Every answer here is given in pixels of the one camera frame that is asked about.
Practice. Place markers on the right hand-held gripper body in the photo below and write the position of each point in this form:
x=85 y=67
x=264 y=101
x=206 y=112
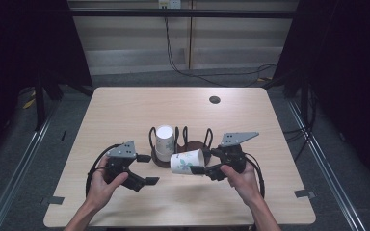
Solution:
x=234 y=154

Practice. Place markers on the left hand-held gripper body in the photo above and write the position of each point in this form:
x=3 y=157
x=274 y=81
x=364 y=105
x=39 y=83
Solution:
x=122 y=150

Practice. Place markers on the stack of white paper cups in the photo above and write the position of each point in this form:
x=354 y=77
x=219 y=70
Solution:
x=165 y=141

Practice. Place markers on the floral paper cup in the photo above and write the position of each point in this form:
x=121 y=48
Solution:
x=184 y=163

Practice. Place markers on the dark brown double cup holder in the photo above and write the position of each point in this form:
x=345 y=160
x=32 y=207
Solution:
x=186 y=147

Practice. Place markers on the person's right hand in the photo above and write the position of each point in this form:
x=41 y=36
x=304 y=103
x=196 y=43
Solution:
x=245 y=186

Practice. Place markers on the person's left hand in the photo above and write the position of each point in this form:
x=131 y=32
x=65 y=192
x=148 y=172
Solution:
x=99 y=191

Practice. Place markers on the grey floor tape piece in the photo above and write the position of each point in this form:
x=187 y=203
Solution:
x=304 y=193
x=53 y=200

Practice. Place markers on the black metal stand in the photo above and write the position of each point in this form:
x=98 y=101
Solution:
x=304 y=96
x=39 y=106

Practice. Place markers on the yellow floor tape piece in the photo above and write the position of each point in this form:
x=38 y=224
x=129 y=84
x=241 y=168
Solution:
x=29 y=103

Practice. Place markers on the black horizontal bar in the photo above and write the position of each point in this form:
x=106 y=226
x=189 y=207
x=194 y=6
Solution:
x=125 y=13

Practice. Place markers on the black curtain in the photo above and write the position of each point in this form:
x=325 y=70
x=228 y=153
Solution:
x=350 y=64
x=19 y=45

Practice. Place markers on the metal floor rail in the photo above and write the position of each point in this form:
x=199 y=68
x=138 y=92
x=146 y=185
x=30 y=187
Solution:
x=321 y=163
x=22 y=163

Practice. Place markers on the beige vertical wall post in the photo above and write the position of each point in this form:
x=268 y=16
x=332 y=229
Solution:
x=190 y=38

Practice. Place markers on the white wall socket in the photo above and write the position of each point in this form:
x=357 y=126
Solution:
x=169 y=3

